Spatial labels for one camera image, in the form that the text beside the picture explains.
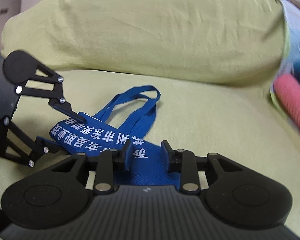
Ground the light green covered sofa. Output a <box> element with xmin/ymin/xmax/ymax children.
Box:
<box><xmin>0</xmin><ymin>0</ymin><xmax>300</xmax><ymax>235</ymax></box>

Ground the blue non-woven shopping bag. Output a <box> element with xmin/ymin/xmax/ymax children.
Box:
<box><xmin>50</xmin><ymin>85</ymin><xmax>180</xmax><ymax>187</ymax></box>

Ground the pink ribbed folded towel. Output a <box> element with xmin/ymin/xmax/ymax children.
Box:
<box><xmin>274</xmin><ymin>74</ymin><xmax>300</xmax><ymax>130</ymax></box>

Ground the patchwork pastel blanket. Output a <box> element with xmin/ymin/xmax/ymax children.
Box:
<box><xmin>268</xmin><ymin>0</ymin><xmax>300</xmax><ymax>120</ymax></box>

